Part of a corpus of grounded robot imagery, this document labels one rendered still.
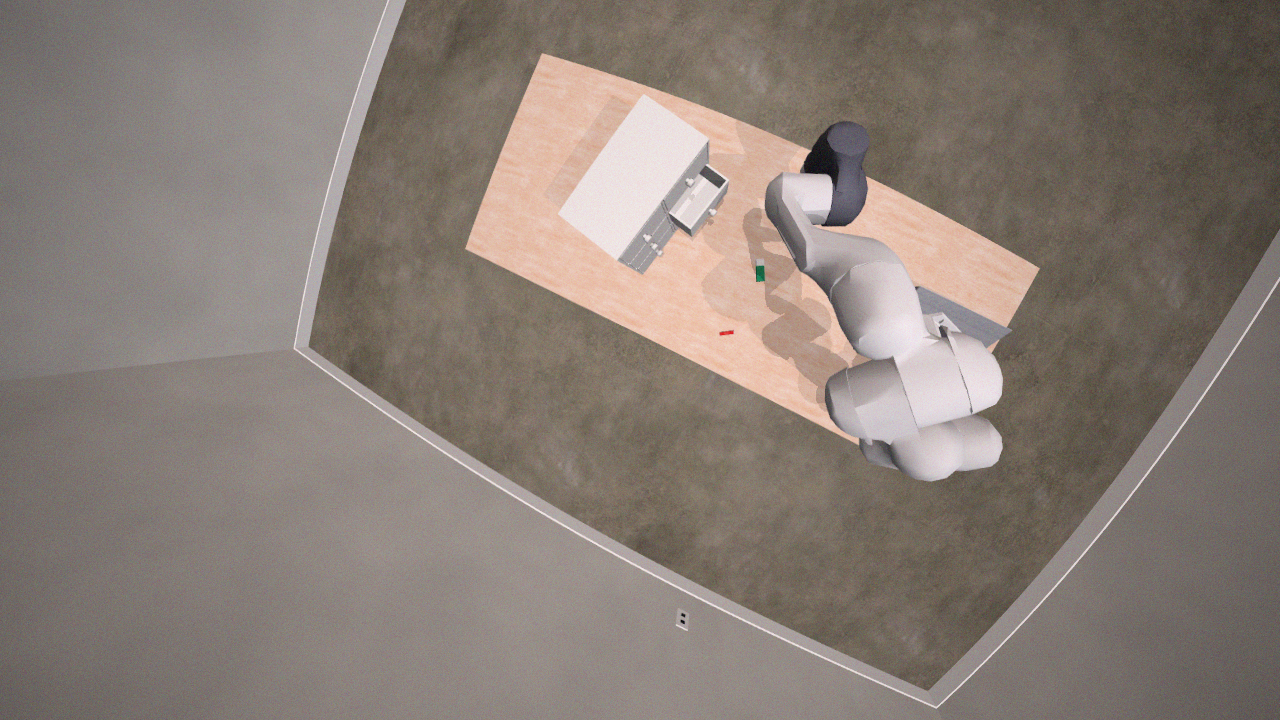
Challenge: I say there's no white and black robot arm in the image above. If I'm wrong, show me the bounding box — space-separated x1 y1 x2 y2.
765 120 1004 480

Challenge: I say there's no grey chest of drawers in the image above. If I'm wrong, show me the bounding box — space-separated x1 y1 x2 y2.
558 94 709 274

